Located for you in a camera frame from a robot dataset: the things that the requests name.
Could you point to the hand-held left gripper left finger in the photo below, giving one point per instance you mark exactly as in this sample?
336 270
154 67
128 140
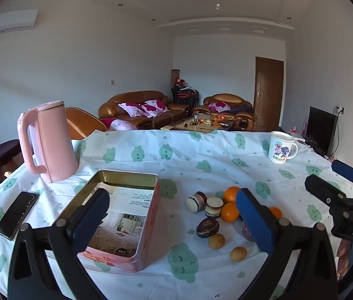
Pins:
92 218

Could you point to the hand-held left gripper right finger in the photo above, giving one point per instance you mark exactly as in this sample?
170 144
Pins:
254 222

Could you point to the orange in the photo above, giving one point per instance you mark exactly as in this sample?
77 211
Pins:
229 212
275 212
232 193

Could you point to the small layered cake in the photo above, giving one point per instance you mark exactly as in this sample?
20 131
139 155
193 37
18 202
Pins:
214 207
195 203

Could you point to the pink tin box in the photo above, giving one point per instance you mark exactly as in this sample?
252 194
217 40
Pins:
151 225

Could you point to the printed leaflet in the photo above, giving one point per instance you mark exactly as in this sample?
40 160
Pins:
126 212

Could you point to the small tan round fruit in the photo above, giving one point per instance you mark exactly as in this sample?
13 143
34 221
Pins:
238 254
216 241

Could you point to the black television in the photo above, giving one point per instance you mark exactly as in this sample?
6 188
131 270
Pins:
320 128

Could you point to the white cartoon mug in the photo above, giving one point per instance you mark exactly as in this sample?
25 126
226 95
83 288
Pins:
278 150

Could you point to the black smartphone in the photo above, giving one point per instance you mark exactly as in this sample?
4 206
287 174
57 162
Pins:
15 215

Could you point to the white green cloud tablecloth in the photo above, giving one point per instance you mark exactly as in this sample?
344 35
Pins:
195 168

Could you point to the pink electric kettle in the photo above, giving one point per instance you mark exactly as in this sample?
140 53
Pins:
54 143

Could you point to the brown leather armchair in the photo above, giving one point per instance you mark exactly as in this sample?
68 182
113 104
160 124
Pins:
242 112
82 122

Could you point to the pink cushion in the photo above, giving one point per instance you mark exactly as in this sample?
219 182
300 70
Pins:
121 125

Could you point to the brown wooden door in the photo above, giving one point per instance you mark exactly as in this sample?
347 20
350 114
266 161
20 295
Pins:
268 93

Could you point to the dark round stool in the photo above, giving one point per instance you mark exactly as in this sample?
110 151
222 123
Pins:
1 153

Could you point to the white magenta floral pillow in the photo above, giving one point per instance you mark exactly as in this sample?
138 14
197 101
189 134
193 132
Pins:
156 106
132 109
219 107

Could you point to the wooden coffee table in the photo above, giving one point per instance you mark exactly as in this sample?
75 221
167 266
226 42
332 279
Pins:
179 126

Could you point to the brown leather sofa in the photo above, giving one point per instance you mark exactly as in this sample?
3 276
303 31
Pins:
164 117

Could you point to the stacked dark chairs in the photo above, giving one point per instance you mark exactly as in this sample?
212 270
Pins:
184 95

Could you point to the tall decorative scroll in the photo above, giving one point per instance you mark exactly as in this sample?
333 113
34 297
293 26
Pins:
175 75

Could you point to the white air conditioner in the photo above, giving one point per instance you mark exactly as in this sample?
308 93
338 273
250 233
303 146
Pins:
14 22

